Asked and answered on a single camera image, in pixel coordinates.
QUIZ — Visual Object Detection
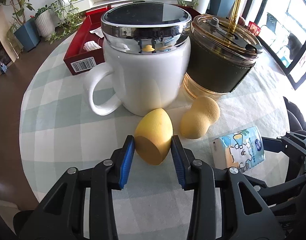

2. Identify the white knit cloth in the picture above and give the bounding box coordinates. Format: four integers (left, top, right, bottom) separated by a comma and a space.
83, 41, 102, 52

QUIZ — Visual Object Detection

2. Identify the trailing green vine plant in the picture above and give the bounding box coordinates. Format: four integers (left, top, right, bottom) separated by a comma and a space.
48, 0, 84, 43

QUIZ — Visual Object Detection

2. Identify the black chair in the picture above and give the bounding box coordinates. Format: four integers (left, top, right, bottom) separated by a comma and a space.
283, 96, 306, 137

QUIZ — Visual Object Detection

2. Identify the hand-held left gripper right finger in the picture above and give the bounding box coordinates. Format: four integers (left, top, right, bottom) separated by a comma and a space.
171, 135, 286, 240

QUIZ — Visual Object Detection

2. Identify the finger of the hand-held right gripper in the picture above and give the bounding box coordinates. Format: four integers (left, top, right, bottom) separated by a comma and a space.
245, 174, 306, 214
262, 131, 306, 158

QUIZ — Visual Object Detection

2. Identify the red tray box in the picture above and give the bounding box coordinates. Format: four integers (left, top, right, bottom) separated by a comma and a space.
63, 5, 202, 75

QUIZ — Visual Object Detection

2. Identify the light blue tissue pack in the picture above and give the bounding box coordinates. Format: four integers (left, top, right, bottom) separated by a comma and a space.
210, 126, 266, 173

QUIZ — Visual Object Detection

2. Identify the yellow egg-shaped makeup sponge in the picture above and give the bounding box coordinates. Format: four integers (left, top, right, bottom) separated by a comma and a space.
134, 108, 173, 165

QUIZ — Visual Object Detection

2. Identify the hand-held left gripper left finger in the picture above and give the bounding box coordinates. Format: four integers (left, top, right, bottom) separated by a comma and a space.
35, 135, 136, 240

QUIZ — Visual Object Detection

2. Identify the white mug with lid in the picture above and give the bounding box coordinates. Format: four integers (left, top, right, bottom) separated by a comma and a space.
83, 4, 192, 117

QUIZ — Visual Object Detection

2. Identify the plant in white ribbed planter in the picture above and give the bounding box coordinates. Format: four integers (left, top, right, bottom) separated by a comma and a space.
34, 4, 55, 40

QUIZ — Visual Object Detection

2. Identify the yellow gourd-shaped makeup sponge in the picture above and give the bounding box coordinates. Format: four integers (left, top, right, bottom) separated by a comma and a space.
180, 96, 221, 139

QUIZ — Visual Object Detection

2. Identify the tall plant in blue planter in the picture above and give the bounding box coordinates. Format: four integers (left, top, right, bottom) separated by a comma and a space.
1, 0, 41, 52

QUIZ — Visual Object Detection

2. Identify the amber tumbler with dark sleeve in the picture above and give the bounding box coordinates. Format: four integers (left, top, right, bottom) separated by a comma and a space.
182, 0, 263, 100

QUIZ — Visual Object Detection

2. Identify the small red gift box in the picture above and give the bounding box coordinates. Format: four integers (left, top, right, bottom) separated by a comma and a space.
248, 21, 262, 35

